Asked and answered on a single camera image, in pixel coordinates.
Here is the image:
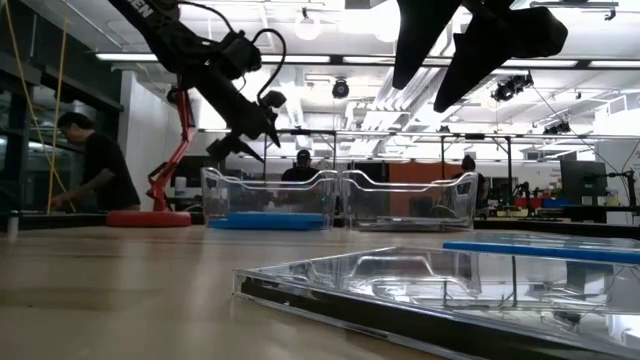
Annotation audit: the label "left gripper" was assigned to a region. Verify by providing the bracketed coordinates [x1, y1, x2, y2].
[192, 73, 282, 164]

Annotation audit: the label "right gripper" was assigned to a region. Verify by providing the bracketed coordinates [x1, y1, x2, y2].
[392, 0, 569, 113]

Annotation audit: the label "blue jewel case white swirls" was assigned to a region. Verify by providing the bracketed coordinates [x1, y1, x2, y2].
[209, 212, 328, 224]

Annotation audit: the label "person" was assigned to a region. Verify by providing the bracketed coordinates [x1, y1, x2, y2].
[49, 110, 143, 212]
[452, 154, 490, 211]
[279, 148, 321, 182]

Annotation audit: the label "black ceiling device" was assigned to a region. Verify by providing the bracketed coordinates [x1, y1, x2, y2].
[490, 73, 535, 103]

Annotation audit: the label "clear plastic bin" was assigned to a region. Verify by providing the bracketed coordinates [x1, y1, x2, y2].
[199, 166, 341, 232]
[341, 168, 485, 233]

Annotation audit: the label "ceiling light strip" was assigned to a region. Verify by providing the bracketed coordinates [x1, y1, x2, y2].
[94, 52, 640, 70]

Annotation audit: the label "red desk lamp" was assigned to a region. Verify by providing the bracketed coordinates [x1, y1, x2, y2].
[106, 74, 199, 229]

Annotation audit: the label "black computer monitor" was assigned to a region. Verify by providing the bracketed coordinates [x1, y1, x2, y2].
[559, 159, 609, 199]

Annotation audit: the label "black stand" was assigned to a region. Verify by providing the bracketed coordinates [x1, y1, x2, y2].
[594, 168, 639, 214]

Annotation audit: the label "dark glass partition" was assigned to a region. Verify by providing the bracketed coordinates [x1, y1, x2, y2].
[0, 49, 124, 214]

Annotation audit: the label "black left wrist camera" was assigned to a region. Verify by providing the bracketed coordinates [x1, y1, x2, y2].
[259, 89, 289, 109]

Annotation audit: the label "white ring light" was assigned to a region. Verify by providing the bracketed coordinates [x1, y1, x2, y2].
[293, 13, 323, 42]

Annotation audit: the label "yellow extension cord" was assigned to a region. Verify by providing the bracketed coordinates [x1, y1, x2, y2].
[46, 2, 69, 215]
[2, 0, 77, 215]

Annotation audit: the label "black aluminium table frame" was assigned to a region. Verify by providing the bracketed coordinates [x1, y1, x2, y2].
[0, 210, 640, 242]

